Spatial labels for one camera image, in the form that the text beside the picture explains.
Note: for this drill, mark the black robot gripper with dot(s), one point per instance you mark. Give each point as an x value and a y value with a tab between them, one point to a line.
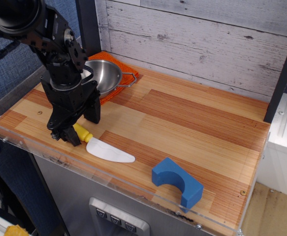
69	103

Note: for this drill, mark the yellow handled white toy knife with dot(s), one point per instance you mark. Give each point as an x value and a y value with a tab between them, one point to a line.
101	149

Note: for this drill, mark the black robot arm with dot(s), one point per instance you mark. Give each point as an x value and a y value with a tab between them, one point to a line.
50	37

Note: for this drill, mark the yellow and black object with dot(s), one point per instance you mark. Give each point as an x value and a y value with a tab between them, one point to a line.
15	230

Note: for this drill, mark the clear acrylic front guard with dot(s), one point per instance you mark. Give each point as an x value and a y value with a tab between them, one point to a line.
72	184

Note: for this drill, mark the orange folded cloth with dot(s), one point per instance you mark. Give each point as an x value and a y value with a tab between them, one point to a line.
125	68

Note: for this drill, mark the silver button control panel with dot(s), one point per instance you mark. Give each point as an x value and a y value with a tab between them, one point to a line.
109	220

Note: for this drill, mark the blue arch shaped block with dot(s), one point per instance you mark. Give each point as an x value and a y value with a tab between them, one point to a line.
168	172

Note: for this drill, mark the stainless steel two-handled bowl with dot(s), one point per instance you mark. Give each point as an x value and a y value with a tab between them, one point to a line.
107	74

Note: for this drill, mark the black right vertical post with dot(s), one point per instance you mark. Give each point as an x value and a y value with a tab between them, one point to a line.
277	95

